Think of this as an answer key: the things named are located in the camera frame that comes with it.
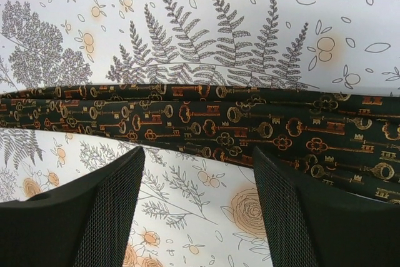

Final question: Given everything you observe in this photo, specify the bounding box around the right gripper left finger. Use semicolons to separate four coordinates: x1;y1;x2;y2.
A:
1;147;145;266

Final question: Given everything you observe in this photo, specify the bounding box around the floral patterned table mat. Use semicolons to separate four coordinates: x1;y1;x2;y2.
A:
1;0;399;266

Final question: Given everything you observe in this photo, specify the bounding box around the black tie with gold keys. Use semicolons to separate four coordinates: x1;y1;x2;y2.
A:
1;84;399;204

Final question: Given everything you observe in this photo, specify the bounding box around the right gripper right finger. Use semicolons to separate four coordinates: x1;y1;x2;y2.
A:
252;148;399;266

